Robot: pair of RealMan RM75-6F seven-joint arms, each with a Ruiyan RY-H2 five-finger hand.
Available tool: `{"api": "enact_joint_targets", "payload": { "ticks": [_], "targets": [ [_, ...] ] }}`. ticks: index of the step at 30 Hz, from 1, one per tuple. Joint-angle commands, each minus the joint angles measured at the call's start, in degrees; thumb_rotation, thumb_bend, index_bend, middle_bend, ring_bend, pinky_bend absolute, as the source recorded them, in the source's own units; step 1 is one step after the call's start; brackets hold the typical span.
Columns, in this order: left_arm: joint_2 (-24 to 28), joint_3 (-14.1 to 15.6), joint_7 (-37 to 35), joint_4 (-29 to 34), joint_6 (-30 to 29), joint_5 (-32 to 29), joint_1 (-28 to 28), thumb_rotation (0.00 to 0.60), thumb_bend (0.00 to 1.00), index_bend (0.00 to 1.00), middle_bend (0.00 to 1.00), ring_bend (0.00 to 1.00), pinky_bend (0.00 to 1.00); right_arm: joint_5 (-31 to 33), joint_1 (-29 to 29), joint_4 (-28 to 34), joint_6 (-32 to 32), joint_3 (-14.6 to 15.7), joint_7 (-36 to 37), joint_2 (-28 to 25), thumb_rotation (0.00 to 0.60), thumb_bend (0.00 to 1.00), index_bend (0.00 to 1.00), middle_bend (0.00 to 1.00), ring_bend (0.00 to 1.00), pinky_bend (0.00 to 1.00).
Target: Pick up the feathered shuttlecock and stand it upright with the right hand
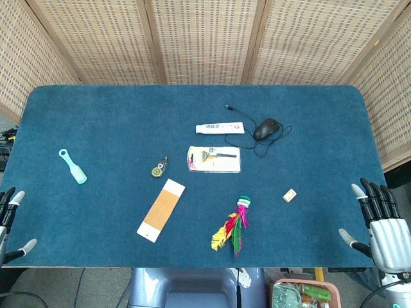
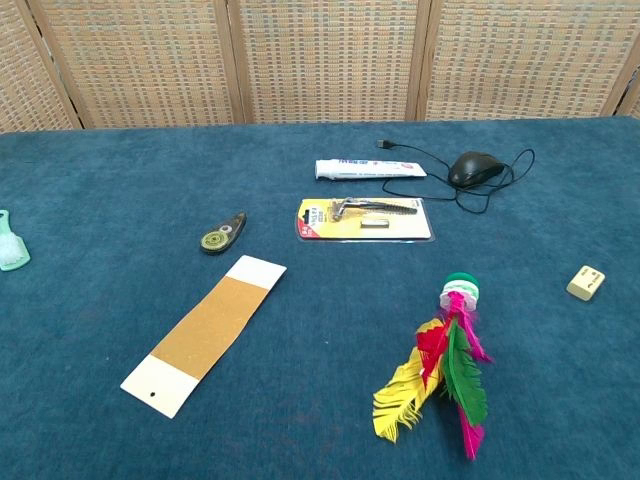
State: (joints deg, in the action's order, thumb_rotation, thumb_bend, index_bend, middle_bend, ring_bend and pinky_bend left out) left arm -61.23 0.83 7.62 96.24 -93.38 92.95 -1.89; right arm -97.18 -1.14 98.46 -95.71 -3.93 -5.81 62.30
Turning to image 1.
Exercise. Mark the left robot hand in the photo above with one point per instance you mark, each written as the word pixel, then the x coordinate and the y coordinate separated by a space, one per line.
pixel 7 205

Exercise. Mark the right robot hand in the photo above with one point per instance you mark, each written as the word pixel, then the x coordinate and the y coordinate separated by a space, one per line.
pixel 383 231

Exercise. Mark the colourful feather shuttlecock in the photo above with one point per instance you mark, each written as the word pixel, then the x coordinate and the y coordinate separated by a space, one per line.
pixel 236 226

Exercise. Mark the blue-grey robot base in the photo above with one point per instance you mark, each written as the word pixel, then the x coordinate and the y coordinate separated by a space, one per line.
pixel 196 288

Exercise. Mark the green bottle in basket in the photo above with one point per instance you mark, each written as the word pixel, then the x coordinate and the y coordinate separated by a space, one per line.
pixel 316 292

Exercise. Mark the pink storage basket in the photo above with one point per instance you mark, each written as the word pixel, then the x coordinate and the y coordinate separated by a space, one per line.
pixel 305 293

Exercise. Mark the small beige eraser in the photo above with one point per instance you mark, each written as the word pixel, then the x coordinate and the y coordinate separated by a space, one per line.
pixel 289 195

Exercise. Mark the blue table mat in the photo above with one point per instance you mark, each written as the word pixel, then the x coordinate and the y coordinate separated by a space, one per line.
pixel 96 128

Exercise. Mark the orange white sandpaper card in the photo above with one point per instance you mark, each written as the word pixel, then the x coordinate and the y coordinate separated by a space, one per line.
pixel 161 210

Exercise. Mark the black computer mouse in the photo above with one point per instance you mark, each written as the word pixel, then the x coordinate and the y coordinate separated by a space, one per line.
pixel 266 128

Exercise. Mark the green correction tape dispenser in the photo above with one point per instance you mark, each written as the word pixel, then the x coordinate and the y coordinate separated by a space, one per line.
pixel 159 168

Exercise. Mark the packaged razor blister card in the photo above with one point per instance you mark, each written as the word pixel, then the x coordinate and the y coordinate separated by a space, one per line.
pixel 214 159

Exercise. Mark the white toothpaste tube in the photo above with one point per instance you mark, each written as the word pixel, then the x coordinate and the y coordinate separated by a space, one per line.
pixel 220 128

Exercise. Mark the woven bamboo folding screen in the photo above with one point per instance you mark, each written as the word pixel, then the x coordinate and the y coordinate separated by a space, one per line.
pixel 205 38

